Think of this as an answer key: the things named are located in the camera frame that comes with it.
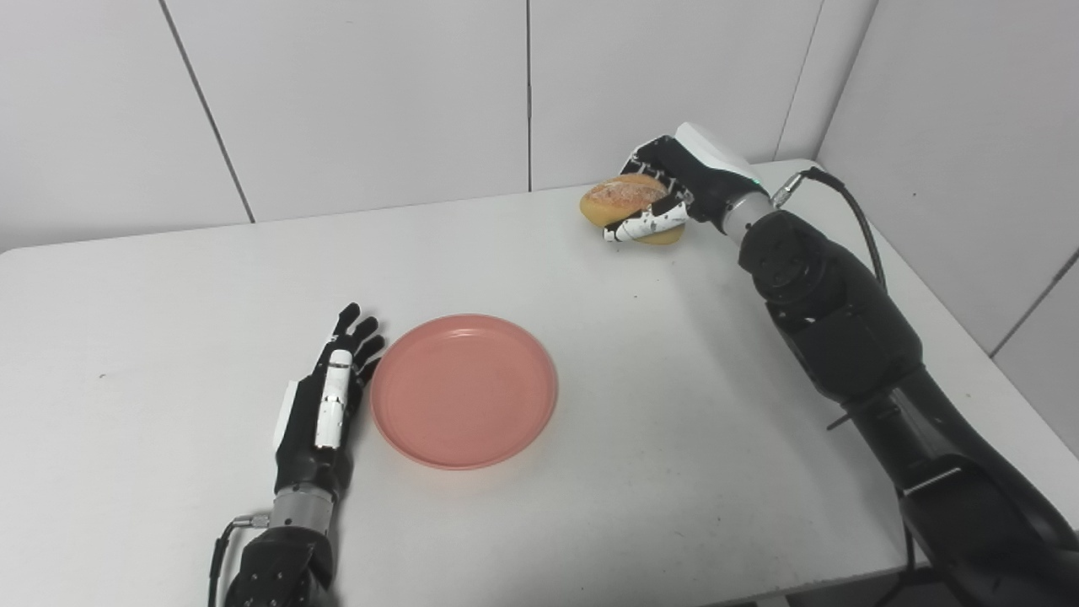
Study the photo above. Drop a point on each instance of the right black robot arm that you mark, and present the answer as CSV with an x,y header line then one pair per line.
x,y
851,329

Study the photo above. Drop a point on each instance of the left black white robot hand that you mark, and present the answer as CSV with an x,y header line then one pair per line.
x,y
308,438

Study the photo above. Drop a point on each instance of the golden bread roll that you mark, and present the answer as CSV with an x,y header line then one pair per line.
x,y
620,198

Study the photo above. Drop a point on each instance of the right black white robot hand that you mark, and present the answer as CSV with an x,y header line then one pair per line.
x,y
704,173

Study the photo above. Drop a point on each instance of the pink plate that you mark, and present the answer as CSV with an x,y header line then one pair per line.
x,y
464,392

